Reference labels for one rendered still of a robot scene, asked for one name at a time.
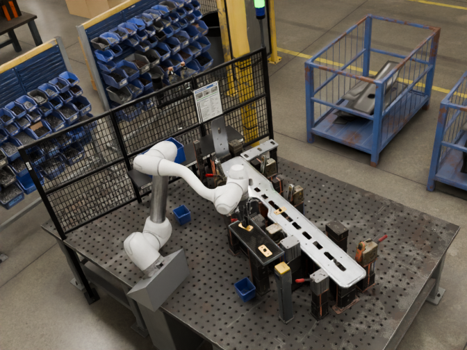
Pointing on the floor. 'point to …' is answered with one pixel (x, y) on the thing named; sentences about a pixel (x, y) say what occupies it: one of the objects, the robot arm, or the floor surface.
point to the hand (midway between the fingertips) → (244, 221)
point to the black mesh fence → (145, 147)
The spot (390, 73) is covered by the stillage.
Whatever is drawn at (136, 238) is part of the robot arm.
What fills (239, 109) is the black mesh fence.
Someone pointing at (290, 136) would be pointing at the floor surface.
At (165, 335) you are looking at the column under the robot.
